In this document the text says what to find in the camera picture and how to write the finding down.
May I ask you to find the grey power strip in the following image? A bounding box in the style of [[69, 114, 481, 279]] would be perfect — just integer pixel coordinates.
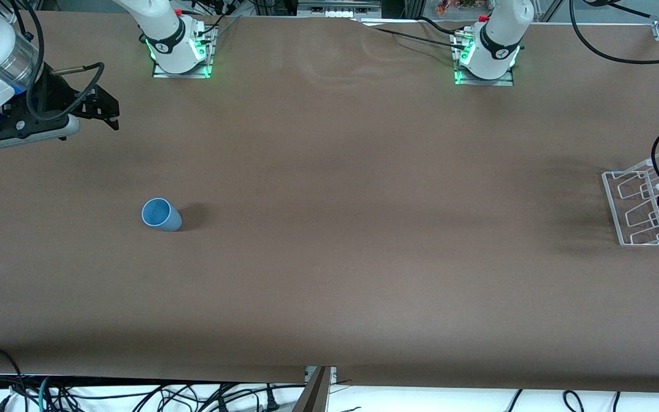
[[298, 0, 382, 19]]

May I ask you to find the small metal bracket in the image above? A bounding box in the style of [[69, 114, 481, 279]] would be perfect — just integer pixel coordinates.
[[305, 366, 338, 385]]

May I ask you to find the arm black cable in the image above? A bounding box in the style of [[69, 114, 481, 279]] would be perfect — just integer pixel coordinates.
[[9, 0, 105, 122], [569, 0, 659, 198]]

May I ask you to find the short black table cable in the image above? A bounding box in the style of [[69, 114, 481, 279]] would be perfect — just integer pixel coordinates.
[[417, 16, 466, 37]]

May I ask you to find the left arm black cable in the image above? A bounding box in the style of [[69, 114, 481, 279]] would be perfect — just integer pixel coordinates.
[[569, 0, 659, 198]]

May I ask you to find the long black table cable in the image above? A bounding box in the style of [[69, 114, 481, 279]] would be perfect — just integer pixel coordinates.
[[358, 22, 463, 49]]

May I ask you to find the brown table cover sheet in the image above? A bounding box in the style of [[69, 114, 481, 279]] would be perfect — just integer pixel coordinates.
[[0, 10, 659, 394]]

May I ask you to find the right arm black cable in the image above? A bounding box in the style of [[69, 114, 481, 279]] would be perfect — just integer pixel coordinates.
[[9, 0, 105, 122]]

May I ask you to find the aluminium frame post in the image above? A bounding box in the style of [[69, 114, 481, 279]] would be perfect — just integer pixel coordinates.
[[535, 0, 565, 22]]

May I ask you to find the red orange objects pile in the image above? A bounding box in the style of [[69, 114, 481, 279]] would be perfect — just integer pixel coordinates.
[[435, 0, 496, 15]]

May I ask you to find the brown wooden beam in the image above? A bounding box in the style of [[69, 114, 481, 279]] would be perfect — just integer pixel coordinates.
[[292, 366, 331, 412]]

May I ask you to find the blue plastic cup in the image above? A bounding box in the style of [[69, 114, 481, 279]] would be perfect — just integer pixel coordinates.
[[141, 197, 183, 232]]

